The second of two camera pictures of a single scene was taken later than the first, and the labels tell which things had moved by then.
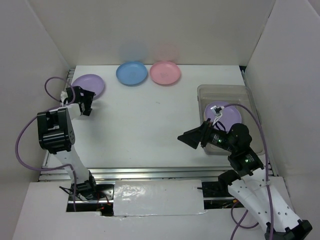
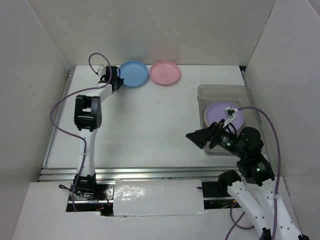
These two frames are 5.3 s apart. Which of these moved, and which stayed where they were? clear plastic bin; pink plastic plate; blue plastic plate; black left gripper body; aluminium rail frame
Moved: black left gripper body
Stayed: pink plastic plate; clear plastic bin; aluminium rail frame; blue plastic plate
